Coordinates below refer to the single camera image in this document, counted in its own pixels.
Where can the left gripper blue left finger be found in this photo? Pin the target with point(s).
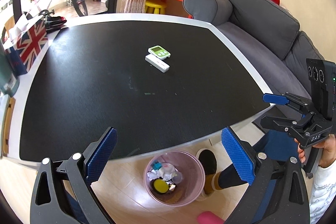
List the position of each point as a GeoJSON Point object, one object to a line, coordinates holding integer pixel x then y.
{"type": "Point", "coordinates": [97, 154]}

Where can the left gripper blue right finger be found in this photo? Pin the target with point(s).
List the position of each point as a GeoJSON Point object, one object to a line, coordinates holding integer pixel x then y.
{"type": "Point", "coordinates": [240, 155]}

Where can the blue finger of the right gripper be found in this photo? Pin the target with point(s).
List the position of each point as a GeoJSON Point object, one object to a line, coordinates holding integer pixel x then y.
{"type": "Point", "coordinates": [275, 99]}
{"type": "Point", "coordinates": [277, 124]}

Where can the yellow round zip case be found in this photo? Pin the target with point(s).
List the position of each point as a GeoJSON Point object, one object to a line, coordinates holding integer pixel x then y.
{"type": "Point", "coordinates": [160, 186]}

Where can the white rectangular small box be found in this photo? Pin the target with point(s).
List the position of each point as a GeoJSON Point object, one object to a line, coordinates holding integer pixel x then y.
{"type": "Point", "coordinates": [157, 63]}

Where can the green white digital timer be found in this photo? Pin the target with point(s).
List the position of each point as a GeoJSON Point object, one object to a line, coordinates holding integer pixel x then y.
{"type": "Point", "coordinates": [159, 52]}

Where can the teal toy brick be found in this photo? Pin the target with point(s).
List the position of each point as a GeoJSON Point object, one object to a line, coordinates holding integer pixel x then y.
{"type": "Point", "coordinates": [157, 165]}

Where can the white tissue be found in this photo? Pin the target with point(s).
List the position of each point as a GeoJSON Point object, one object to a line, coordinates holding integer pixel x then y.
{"type": "Point", "coordinates": [164, 173]}

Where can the clear round plastic container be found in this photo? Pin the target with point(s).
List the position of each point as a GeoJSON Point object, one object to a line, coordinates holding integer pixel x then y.
{"type": "Point", "coordinates": [176, 177]}

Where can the white patterned sleeve forearm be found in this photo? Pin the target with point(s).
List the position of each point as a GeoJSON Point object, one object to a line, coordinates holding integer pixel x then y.
{"type": "Point", "coordinates": [322, 192]}

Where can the pink trash bin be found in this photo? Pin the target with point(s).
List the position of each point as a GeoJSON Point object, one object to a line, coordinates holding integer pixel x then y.
{"type": "Point", "coordinates": [191, 186]}

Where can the person right hand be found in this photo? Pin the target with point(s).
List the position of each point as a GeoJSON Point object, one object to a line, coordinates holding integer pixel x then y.
{"type": "Point", "coordinates": [328, 147]}

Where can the black slipper with sock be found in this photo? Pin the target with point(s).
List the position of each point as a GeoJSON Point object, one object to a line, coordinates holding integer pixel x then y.
{"type": "Point", "coordinates": [209, 163]}

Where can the grey fabric sofa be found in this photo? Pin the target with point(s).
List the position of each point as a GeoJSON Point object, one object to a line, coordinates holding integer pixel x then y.
{"type": "Point", "coordinates": [267, 35]}

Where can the pink foam roller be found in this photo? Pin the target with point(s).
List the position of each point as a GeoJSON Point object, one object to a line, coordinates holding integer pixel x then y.
{"type": "Point", "coordinates": [208, 217]}

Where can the teal thermos bottle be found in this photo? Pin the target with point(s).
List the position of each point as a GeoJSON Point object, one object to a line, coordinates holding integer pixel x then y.
{"type": "Point", "coordinates": [8, 81]}

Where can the union jack tissue box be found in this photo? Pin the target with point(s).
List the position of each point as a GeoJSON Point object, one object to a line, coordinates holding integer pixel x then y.
{"type": "Point", "coordinates": [23, 50]}

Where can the black folded gloves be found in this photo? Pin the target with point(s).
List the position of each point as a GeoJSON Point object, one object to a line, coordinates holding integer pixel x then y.
{"type": "Point", "coordinates": [54, 23]}

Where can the yellow plastic stool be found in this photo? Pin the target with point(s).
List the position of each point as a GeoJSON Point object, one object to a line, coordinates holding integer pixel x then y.
{"type": "Point", "coordinates": [155, 7]}

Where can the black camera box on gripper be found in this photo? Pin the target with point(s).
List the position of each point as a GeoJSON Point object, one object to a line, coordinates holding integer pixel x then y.
{"type": "Point", "coordinates": [322, 79]}

